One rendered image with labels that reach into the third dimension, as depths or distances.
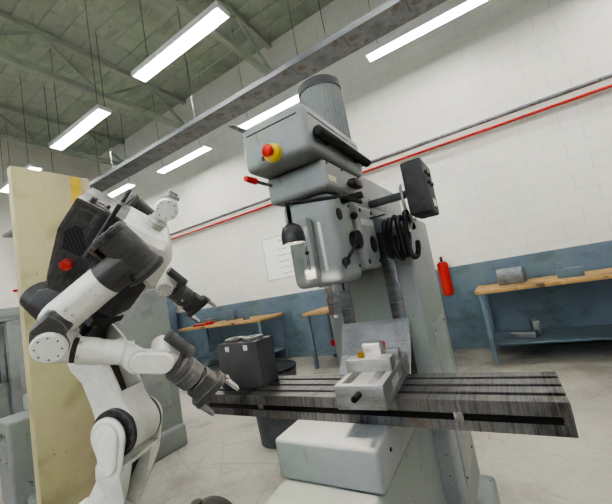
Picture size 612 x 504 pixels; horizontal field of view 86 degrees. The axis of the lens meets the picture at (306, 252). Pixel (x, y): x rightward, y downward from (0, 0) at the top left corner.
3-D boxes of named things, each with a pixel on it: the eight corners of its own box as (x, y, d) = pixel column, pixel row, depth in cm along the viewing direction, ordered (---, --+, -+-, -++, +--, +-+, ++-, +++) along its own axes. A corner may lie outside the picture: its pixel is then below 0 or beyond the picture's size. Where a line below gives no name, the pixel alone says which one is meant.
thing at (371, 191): (355, 213, 126) (345, 164, 128) (306, 227, 137) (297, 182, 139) (406, 226, 194) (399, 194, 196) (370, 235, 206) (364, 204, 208)
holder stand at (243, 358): (263, 388, 131) (255, 338, 133) (222, 388, 142) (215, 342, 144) (279, 377, 142) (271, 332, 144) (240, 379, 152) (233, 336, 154)
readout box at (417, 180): (434, 209, 120) (422, 155, 122) (410, 215, 125) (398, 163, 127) (442, 214, 138) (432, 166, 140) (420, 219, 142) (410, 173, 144)
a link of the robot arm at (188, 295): (188, 322, 146) (168, 308, 139) (187, 310, 154) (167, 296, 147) (210, 305, 146) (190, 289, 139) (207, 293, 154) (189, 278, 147)
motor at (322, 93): (341, 137, 134) (327, 66, 137) (301, 155, 144) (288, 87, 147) (359, 150, 151) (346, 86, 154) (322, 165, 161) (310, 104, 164)
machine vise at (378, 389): (387, 411, 89) (379, 370, 90) (337, 410, 96) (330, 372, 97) (410, 370, 120) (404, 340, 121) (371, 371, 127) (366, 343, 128)
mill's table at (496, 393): (579, 438, 75) (570, 403, 76) (207, 413, 137) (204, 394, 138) (562, 399, 95) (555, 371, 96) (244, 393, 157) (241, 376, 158)
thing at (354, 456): (386, 497, 84) (377, 449, 86) (278, 478, 102) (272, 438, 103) (424, 414, 127) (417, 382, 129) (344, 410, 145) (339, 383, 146)
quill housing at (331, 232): (345, 282, 107) (327, 189, 110) (293, 291, 117) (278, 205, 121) (366, 278, 124) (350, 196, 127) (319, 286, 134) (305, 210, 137)
